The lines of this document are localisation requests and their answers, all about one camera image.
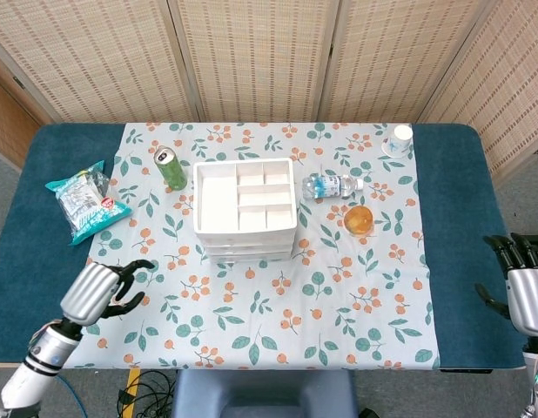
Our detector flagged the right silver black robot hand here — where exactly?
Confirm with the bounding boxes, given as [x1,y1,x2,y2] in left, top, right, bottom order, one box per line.
[474,233,538,336]

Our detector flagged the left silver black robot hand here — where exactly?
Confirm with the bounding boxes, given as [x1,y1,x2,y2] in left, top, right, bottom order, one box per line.
[59,259,157,327]

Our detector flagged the clear plastic container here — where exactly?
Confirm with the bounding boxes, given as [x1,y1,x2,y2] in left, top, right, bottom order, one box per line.
[206,253,295,265]
[198,235,297,248]
[202,244,296,257]

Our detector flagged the white drawer organizer box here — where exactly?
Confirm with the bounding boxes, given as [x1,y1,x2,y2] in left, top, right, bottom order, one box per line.
[192,158,299,265]

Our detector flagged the teal table cover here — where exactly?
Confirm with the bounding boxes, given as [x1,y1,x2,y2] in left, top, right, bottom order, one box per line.
[0,123,538,372]

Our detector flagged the teal snack bag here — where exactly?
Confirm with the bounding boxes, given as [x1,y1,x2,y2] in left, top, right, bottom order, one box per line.
[44,159,134,247]

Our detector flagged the yellow black floor tape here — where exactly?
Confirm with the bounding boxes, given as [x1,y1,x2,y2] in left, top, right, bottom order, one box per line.
[120,367,142,418]

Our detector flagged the green drink can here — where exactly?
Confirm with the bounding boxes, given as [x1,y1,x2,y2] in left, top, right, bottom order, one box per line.
[153,146,188,192]

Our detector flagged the floral leaf tablecloth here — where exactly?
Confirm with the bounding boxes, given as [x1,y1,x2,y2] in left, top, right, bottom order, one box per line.
[64,121,442,371]

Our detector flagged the brown woven screen panel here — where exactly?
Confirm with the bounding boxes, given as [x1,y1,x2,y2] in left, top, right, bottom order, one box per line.
[0,72,44,170]

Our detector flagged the orange jelly cup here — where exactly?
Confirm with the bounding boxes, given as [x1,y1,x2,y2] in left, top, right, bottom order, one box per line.
[342,204,377,239]

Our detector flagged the white paper cup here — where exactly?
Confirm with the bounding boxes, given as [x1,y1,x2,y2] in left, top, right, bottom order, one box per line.
[380,125,414,158]

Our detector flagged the blue padded chair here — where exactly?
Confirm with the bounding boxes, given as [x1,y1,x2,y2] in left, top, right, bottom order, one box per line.
[171,368,360,418]

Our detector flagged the woven bamboo screen panel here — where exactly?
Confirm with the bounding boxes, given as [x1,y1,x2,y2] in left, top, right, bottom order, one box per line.
[319,0,501,124]
[0,0,201,125]
[168,0,340,124]
[419,0,538,186]

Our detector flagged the clear water bottle blue label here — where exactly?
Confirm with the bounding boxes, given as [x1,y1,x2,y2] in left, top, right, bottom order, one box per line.
[301,172,366,201]

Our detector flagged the blue floor cable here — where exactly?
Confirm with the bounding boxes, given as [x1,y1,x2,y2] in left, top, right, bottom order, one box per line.
[54,373,91,418]

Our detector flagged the black floor cables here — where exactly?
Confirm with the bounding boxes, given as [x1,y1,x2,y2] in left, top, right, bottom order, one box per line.
[116,369,179,418]

